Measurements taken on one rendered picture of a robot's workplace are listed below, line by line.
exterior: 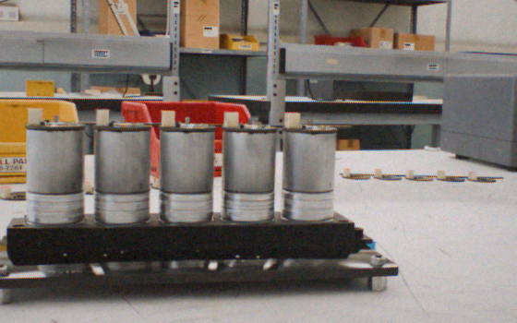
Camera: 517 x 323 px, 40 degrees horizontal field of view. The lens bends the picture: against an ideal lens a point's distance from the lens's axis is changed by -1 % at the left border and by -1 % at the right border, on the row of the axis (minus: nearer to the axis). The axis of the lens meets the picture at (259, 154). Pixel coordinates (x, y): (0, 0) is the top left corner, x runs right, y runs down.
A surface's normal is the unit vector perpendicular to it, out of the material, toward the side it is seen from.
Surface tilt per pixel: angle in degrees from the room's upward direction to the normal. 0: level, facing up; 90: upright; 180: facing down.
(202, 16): 86
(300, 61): 90
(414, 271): 0
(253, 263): 0
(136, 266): 0
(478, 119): 90
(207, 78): 90
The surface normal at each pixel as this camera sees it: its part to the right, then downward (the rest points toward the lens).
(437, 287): 0.03, -0.99
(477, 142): -0.98, 0.00
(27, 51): 0.40, 0.11
